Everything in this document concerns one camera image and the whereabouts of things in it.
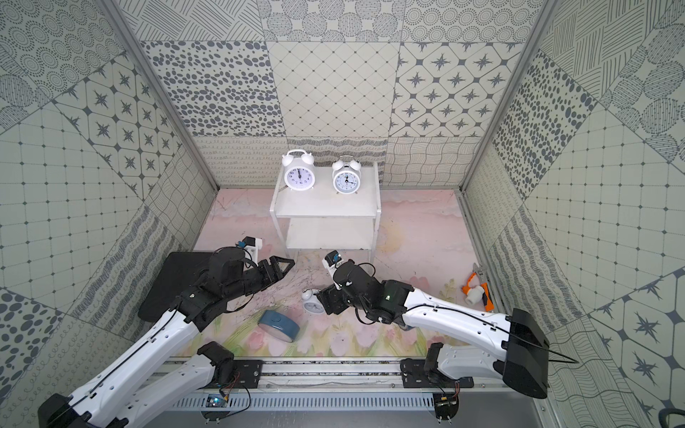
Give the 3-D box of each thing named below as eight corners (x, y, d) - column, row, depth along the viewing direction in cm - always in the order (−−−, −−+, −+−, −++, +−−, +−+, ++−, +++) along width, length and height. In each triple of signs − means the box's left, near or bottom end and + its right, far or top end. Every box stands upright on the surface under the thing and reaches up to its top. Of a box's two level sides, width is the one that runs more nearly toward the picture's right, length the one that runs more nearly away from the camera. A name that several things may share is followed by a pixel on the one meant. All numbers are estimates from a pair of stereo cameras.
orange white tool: (468, 311, 88) (471, 308, 86) (455, 267, 99) (458, 263, 97) (494, 311, 88) (498, 308, 86) (479, 267, 99) (482, 263, 97)
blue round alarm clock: (266, 332, 83) (255, 320, 74) (275, 319, 86) (265, 305, 77) (294, 349, 80) (286, 338, 71) (302, 334, 83) (296, 322, 74)
